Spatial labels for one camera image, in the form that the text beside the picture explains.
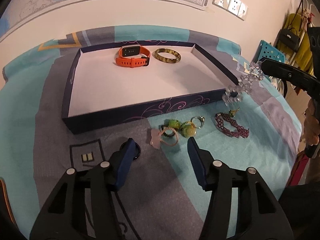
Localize purple beaded bracelet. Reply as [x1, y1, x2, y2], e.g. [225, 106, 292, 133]
[215, 112, 250, 138]

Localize green jade pendant hair tie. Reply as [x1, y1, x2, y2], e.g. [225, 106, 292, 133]
[178, 120, 196, 138]

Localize pink charm hair tie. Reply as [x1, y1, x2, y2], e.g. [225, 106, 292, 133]
[149, 126, 180, 150]

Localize clear crystal bead bracelet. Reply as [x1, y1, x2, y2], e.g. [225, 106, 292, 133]
[222, 61, 264, 107]

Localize black green hair tie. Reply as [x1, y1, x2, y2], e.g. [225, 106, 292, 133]
[159, 119, 182, 138]

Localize orange smart watch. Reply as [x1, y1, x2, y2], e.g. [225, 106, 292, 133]
[115, 45, 151, 68]

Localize tortoiseshell bangle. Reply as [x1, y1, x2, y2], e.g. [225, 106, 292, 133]
[153, 48, 182, 64]

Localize right hand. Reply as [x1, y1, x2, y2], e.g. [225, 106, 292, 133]
[304, 99, 320, 146]

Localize mustard yellow hanging garment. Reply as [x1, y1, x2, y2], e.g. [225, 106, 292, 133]
[276, 13, 313, 75]

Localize black handbag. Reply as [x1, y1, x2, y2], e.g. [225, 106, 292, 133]
[279, 29, 300, 52]

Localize blue perforated plastic basket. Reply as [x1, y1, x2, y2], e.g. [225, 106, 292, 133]
[257, 40, 285, 63]

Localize teal grey patterned blanket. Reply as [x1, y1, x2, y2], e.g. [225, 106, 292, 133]
[1, 35, 302, 239]

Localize small green gold earring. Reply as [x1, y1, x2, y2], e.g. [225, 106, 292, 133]
[229, 108, 240, 117]

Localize navy box lid tray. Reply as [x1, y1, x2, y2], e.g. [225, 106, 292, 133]
[61, 41, 238, 134]

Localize wooden headboard edge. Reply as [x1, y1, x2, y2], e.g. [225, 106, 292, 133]
[0, 178, 18, 229]

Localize white wall sockets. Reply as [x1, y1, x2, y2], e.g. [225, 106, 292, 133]
[212, 0, 248, 21]

